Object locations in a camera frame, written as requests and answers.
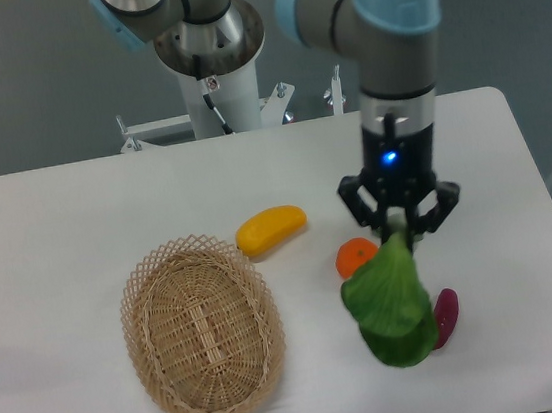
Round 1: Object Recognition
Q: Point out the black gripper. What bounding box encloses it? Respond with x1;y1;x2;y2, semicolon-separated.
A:
337;112;461;252

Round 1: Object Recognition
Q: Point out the green bok choy vegetable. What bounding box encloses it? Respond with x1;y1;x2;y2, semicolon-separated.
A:
340;214;439;368

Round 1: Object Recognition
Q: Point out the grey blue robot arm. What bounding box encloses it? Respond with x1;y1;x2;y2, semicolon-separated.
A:
89;0;460;245

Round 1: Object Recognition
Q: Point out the woven wicker basket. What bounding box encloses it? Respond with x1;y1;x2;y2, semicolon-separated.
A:
120;235;286;413

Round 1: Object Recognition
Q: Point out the orange tangerine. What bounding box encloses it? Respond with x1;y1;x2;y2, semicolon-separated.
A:
334;237;378;280

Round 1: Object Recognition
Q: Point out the purple sweet potato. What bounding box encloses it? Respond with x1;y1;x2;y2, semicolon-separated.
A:
433;288;460;350

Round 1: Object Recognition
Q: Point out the yellow mango toy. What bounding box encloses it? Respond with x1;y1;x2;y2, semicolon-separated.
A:
235;205;308;258

